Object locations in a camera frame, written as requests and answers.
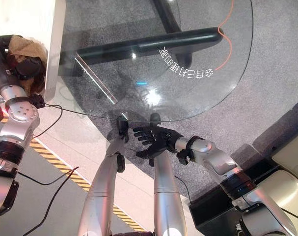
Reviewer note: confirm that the dark right robot foot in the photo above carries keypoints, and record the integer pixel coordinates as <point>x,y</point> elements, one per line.
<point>154,118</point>

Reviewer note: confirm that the silver right robot leg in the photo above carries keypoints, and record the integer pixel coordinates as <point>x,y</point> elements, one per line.
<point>166,196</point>

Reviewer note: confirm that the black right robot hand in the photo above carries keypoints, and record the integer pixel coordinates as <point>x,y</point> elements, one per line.
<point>158,141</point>

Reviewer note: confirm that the black rectangular basket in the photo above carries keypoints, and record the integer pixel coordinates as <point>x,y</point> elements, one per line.
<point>210,211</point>

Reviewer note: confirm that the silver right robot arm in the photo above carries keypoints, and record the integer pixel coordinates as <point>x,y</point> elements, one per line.
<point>217,159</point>

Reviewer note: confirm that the dark left robot foot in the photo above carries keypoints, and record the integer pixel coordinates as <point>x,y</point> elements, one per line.
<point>122,127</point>

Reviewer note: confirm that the white cabinet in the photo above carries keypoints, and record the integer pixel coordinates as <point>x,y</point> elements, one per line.
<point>21,17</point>

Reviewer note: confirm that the round glass table black base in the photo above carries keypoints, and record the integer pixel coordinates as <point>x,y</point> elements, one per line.
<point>148,44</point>

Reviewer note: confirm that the yellow black hazard tape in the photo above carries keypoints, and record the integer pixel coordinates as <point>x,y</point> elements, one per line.
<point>55,161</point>

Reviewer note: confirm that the brown beige fuzzy cloth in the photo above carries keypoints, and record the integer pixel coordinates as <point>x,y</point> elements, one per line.
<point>28,46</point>

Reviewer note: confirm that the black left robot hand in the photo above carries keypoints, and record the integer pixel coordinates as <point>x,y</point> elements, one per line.
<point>0,64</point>

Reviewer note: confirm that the dark robot foot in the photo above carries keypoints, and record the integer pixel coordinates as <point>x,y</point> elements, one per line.
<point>154,118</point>
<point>122,127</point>

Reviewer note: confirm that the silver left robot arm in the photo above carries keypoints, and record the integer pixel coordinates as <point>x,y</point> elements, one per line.
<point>21,115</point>

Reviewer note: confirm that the beige armchair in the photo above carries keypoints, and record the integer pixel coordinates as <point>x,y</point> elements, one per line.
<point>288,182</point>

